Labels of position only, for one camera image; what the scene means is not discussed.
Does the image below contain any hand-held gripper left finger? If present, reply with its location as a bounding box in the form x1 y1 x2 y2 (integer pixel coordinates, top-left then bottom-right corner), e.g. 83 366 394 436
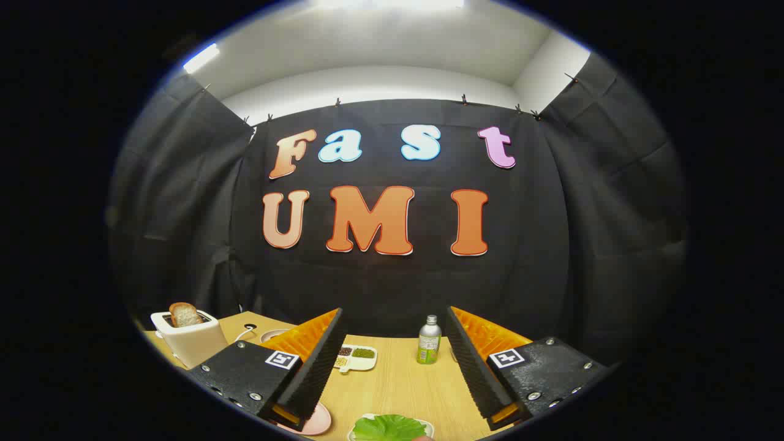
187 307 345 432

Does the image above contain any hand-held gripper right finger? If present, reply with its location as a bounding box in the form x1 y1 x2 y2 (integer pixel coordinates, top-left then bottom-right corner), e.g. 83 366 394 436
445 305 608 432

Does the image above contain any green lettuce leaf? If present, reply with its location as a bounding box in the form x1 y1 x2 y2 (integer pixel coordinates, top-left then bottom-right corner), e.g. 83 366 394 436
353 415 428 441

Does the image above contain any toasted bread slice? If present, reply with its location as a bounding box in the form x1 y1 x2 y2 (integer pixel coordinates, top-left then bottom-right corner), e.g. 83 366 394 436
169 302 204 328

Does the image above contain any white divided dish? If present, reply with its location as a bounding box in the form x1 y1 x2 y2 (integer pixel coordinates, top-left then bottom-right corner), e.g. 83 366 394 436
334 344 378 374

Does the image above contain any green bottle with silver cap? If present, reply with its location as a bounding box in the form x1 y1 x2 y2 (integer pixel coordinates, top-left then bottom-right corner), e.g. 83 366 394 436
416 315 442 365

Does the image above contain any pink round plate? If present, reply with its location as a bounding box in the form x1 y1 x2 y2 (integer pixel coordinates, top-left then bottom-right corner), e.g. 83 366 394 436
276 401 332 436

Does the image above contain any white square plate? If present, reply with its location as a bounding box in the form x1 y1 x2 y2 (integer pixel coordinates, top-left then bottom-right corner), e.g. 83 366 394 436
347 413 435 441

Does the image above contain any black backdrop cloth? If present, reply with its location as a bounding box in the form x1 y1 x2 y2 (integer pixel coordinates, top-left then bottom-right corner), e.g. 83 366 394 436
107 54 687 368

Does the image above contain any white toaster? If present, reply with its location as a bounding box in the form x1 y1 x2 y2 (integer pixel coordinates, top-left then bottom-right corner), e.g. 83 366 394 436
151 309 228 369

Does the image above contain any long ceiling light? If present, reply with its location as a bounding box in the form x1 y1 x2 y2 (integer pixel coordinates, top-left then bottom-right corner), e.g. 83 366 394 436
183 43 220 74

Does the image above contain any wide ceiling light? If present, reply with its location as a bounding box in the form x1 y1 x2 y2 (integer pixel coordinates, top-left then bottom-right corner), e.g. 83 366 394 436
318 0 464 10

